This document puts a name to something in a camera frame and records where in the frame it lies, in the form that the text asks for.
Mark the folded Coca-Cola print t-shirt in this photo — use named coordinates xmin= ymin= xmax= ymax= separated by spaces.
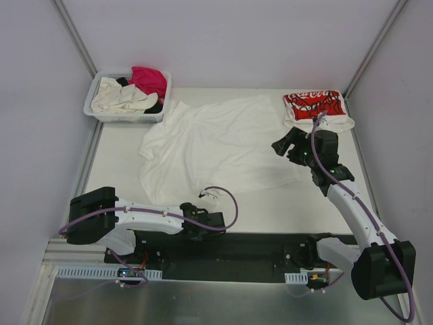
xmin=283 ymin=90 xmax=355 ymax=133

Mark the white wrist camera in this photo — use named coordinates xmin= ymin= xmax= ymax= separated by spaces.
xmin=198 ymin=188 xmax=219 ymax=204
xmin=302 ymin=116 xmax=329 ymax=133

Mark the aluminium frame post right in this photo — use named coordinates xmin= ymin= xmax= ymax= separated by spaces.
xmin=343 ymin=0 xmax=410 ymax=101

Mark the aluminium frame post left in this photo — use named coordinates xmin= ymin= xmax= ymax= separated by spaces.
xmin=51 ymin=0 xmax=97 ymax=77

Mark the aluminium extrusion rail left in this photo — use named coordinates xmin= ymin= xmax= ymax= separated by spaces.
xmin=42 ymin=238 xmax=106 ymax=265

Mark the pink garment in basket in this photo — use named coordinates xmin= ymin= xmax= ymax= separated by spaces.
xmin=129 ymin=66 xmax=168 ymax=103

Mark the right white cable duct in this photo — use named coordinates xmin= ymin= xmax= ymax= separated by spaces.
xmin=284 ymin=272 xmax=309 ymax=285

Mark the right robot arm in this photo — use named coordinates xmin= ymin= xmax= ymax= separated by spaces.
xmin=271 ymin=127 xmax=416 ymax=300

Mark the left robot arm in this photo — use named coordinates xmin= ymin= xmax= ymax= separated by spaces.
xmin=59 ymin=186 xmax=226 ymax=263

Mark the left white cable duct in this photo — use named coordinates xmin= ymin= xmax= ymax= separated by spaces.
xmin=57 ymin=265 xmax=143 ymax=281

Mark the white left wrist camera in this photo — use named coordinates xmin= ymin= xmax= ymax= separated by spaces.
xmin=198 ymin=188 xmax=219 ymax=204

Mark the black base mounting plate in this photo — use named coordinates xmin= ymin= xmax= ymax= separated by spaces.
xmin=122 ymin=232 xmax=337 ymax=283

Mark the white plastic laundry basket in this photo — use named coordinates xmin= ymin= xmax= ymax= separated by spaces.
xmin=83 ymin=68 xmax=172 ymax=123

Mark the aluminium frame post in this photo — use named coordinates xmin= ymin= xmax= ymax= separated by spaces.
xmin=51 ymin=0 xmax=97 ymax=77
xmin=343 ymin=0 xmax=410 ymax=101

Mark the cream shirt in basket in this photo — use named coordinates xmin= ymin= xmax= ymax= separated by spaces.
xmin=90 ymin=77 xmax=158 ymax=114

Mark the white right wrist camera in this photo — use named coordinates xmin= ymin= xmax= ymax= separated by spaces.
xmin=302 ymin=116 xmax=329 ymax=133

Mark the black garment in basket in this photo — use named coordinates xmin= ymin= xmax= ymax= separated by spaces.
xmin=114 ymin=77 xmax=163 ymax=114

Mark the white cable duct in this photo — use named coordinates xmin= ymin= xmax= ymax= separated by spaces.
xmin=57 ymin=265 xmax=143 ymax=281
xmin=284 ymin=272 xmax=309 ymax=285

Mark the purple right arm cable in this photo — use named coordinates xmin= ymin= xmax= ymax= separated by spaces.
xmin=311 ymin=110 xmax=415 ymax=322

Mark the plain white t-shirt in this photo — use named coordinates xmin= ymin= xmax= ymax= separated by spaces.
xmin=139 ymin=95 xmax=299 ymax=205

